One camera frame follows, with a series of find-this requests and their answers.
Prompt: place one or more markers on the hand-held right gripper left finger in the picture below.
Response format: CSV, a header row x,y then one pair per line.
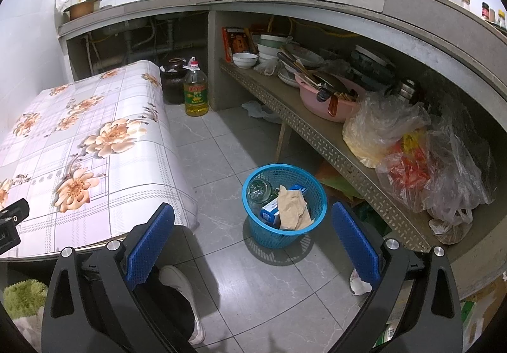
x,y
152,246

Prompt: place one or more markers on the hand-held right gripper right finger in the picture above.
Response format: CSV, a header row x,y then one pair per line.
x,y
356,242

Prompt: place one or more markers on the blue plastic basket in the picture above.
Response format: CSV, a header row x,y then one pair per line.
x,y
277,236

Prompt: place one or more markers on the white crumpled wrapper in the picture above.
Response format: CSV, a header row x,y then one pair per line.
x,y
360,285

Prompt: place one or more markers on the person's white shoe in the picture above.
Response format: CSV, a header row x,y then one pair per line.
x,y
182,285

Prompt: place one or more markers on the orange green bag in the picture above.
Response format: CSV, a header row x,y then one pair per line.
x,y
340,188

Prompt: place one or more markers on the brown crumpled paper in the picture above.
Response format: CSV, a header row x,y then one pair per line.
x,y
293,206

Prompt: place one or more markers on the person's dark trouser leg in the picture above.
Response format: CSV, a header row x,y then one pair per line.
x,y
170,317

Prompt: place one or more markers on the green fuzzy mat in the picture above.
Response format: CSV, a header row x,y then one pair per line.
x,y
25,297

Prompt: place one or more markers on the blue white carton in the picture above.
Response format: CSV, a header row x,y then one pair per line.
x,y
269,212

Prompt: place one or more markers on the small bag with brown contents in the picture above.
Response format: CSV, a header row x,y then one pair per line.
x,y
449,228

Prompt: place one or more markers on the glass jar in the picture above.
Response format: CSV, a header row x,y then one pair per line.
x,y
261,190

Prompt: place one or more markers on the clear bag with yellow contents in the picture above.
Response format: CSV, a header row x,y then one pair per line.
x,y
380,131

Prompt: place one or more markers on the perforated metal shelf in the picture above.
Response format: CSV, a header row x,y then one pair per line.
x,y
317,135

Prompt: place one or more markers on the floral tablecloth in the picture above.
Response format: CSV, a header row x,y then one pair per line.
x,y
99,139

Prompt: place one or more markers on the large clear plastic bag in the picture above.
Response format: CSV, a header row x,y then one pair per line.
x,y
459,174

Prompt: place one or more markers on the wooden shelf leg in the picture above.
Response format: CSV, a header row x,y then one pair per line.
x,y
283,143

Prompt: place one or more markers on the green white package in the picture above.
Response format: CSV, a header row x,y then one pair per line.
x,y
468,317

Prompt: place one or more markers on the pink plastic basin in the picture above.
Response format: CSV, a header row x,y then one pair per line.
x,y
317,105

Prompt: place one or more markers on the bundle of chopsticks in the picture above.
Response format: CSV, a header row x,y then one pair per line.
x,y
344,96

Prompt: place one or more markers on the cardboard box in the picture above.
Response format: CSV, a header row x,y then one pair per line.
x,y
489,309

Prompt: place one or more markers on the cooking oil bottle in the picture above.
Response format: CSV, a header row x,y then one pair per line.
x,y
196,93

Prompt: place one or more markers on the steel pot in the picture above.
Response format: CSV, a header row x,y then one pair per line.
x,y
406,89

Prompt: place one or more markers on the small crumpled plastic bag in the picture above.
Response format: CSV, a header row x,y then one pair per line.
x,y
267,67

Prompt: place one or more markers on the small white bowl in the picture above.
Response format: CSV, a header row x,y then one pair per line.
x,y
244,59

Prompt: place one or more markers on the grey drain pipes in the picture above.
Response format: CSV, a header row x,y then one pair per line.
x,y
170,36

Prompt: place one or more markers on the stack of white bowls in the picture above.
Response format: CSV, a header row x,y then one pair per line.
x,y
271,45

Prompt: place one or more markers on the red printed box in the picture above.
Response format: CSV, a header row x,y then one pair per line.
x,y
235,45

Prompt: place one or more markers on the copper pot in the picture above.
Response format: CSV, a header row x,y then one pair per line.
x,y
83,9

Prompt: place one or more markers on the dark sauce bottle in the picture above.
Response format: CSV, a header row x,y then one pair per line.
x,y
486,13

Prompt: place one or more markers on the condiment jar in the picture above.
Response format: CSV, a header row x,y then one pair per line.
x,y
465,2

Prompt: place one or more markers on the yellow capped bottle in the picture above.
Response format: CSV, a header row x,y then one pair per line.
x,y
502,19

